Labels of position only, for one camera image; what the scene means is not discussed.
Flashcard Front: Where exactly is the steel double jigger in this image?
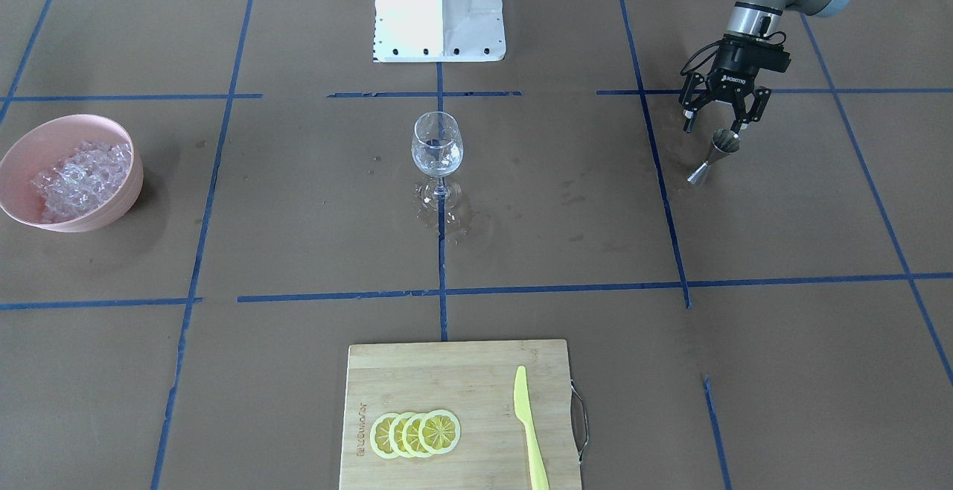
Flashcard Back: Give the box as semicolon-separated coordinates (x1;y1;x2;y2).
686;128;741;185

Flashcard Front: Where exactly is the pink bowl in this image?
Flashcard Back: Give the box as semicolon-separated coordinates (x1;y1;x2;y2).
1;114;144;232

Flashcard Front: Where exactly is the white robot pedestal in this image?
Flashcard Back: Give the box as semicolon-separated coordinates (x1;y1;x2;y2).
372;0;507;63

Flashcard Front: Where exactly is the yellow plastic knife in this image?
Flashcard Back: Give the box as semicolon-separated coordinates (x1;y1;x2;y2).
511;366;550;489

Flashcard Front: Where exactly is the black camera cable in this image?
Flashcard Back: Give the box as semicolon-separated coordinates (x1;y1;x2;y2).
679;39;727;77

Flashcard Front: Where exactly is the bamboo cutting board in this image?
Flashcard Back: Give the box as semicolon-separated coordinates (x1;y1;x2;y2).
338;340;582;489

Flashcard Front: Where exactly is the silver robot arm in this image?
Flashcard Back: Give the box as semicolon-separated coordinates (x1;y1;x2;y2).
678;0;851;133

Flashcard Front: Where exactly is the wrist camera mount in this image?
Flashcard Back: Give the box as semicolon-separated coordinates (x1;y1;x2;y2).
746;41;791;73

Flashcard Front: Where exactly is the ice cubes pile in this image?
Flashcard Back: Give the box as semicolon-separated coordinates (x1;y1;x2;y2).
31;141;133;224

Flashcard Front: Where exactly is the lemon slice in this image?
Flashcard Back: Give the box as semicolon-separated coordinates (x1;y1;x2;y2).
388;412;415;457
371;413;398;459
418;409;462;455
398;413;433;459

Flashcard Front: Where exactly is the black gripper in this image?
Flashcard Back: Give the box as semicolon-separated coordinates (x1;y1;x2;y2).
678;34;771;133

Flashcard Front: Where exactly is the clear wine glass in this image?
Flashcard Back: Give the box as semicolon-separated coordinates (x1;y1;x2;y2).
411;111;464;212

